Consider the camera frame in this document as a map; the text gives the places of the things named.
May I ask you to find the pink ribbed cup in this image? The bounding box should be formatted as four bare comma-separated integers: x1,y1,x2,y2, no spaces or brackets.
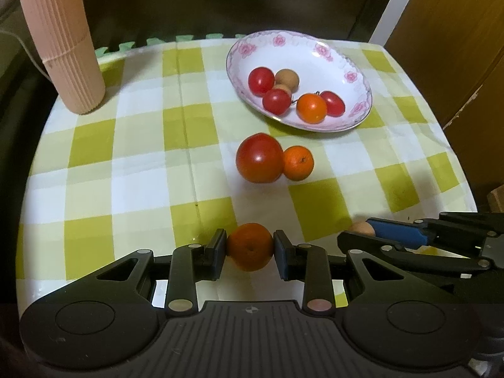
18,0,106,116

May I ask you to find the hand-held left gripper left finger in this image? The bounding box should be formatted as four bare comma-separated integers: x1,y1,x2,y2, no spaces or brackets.
94,228,228,318

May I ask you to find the small wooden block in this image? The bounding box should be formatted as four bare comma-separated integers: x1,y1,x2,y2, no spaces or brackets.
487,185,504,214

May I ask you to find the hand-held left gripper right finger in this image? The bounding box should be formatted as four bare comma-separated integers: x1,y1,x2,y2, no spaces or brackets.
273,229,442,318

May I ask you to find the brown wooden cabinet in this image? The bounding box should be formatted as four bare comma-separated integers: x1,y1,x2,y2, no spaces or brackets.
384,0,504,130

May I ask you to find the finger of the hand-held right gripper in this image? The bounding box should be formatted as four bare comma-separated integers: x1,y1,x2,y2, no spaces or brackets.
365,212,504,261
337,231,495,279

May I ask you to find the green checkered tablecloth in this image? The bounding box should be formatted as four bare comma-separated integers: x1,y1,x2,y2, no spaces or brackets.
16,37,479,308

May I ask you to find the orange mandarin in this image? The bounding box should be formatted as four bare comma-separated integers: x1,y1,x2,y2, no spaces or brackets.
226,223,275,272
283,146,315,182
296,93,328,123

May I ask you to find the white floral plate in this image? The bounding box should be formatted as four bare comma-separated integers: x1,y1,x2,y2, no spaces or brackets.
226,30,373,133

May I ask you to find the dark drawer cabinet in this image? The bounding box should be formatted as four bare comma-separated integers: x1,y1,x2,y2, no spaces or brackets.
75,0,406,45

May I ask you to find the large red tomato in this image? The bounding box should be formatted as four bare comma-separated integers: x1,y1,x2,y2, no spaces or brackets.
235,133,284,184

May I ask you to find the small red tomato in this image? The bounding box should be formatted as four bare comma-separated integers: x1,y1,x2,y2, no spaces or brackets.
262,89,296,116
320,90,346,117
248,67,275,96

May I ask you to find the thin white cord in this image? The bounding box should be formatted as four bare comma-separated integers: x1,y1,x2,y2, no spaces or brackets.
0,29,54,84

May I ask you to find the green foam mat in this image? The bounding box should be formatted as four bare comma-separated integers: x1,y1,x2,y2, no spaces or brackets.
94,32,242,58

